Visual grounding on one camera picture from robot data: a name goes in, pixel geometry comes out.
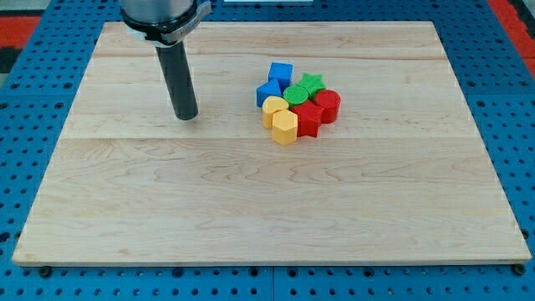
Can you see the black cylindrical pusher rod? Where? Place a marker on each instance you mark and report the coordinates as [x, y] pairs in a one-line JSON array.
[[175, 68]]

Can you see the yellow heart block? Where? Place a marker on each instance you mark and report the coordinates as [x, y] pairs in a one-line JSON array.
[[271, 105]]

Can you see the yellow hexagon block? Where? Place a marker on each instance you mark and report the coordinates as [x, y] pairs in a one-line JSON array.
[[285, 127]]

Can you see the red cylinder block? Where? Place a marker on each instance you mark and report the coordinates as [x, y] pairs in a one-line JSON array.
[[330, 101]]

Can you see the green cylinder block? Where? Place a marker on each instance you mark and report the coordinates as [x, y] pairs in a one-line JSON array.
[[295, 95]]

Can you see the red star block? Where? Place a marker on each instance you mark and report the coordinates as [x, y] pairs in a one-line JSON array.
[[309, 118]]

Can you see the blue triangular block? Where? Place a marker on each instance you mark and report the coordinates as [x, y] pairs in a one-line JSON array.
[[270, 88]]

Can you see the green star block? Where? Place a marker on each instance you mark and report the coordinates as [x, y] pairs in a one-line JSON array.
[[313, 83]]

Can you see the blue cube block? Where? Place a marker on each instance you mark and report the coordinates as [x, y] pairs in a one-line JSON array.
[[281, 72]]

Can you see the light wooden board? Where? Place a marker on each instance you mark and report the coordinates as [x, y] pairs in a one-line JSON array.
[[400, 178]]

